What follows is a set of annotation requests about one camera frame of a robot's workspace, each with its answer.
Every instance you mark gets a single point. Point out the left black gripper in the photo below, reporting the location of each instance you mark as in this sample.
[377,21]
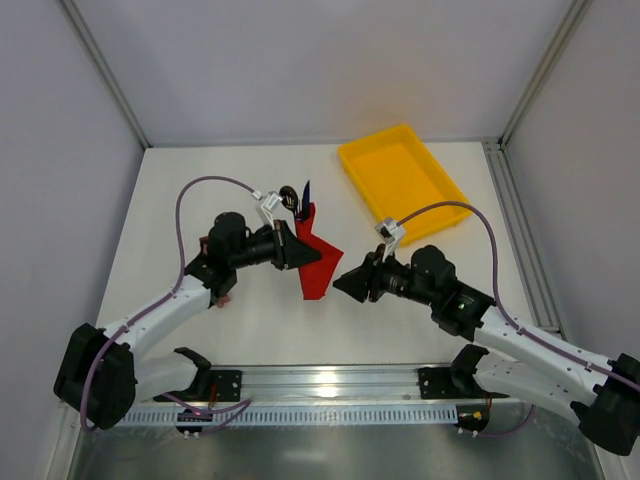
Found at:
[280,245]

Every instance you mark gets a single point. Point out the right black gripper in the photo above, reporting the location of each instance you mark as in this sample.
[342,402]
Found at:
[375,279]

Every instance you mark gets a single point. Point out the purple plastic fork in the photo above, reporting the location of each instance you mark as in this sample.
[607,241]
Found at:
[305,203]

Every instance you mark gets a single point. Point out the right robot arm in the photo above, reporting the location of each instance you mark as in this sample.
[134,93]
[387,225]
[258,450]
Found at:
[597,394]

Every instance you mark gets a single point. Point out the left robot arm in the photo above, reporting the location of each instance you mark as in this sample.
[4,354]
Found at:
[105,370]

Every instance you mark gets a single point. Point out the brown utensil tray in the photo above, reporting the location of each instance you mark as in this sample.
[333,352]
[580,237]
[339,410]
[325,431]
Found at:
[219,277]

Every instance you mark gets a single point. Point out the yellow plastic bin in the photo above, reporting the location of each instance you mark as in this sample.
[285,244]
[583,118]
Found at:
[396,174]

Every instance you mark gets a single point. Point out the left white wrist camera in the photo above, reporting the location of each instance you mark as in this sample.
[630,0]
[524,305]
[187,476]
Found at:
[266,205]

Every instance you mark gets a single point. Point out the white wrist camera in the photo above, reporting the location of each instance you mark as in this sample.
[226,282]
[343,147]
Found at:
[392,233]
[266,205]

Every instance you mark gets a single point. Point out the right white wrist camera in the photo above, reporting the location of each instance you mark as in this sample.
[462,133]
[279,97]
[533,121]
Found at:
[392,233]

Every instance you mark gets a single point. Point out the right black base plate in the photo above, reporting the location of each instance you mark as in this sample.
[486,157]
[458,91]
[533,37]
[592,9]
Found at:
[447,383]

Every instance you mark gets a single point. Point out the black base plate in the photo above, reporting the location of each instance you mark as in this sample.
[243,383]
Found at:
[447,383]
[217,385]

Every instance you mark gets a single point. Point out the slotted cable duct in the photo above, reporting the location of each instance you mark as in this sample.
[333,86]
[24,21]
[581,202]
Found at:
[296,415]

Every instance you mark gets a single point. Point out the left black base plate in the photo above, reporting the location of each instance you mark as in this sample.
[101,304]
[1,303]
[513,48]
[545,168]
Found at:
[217,385]

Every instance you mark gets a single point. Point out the right side aluminium rail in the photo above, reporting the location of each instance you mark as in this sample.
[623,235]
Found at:
[537,287]

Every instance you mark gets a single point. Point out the left frame post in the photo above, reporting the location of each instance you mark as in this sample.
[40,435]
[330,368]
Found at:
[75,18]

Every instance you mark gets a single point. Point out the frame post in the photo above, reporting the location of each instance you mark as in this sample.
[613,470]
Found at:
[556,47]
[75,18]

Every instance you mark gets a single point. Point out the right frame post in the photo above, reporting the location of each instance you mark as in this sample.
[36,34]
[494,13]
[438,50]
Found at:
[556,47]

